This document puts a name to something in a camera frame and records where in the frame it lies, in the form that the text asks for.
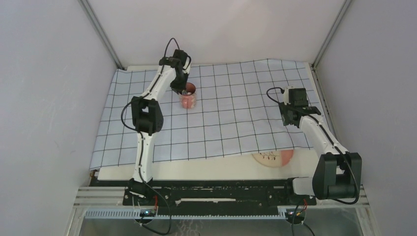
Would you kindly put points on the cream pink branch plate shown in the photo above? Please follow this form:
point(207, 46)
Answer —
point(274, 159)

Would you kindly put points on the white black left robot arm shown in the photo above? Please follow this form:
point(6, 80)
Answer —
point(147, 117)

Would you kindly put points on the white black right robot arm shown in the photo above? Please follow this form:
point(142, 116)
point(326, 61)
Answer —
point(338, 172)

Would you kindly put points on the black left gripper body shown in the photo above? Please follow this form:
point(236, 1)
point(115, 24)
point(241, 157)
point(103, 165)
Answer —
point(179, 83)

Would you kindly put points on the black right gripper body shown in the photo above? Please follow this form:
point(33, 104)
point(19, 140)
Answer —
point(284, 110)

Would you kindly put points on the pink patterned mug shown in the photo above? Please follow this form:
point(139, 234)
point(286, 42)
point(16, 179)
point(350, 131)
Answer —
point(188, 98)

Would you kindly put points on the white checked tablecloth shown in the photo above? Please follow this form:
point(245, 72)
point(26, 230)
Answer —
point(236, 112)

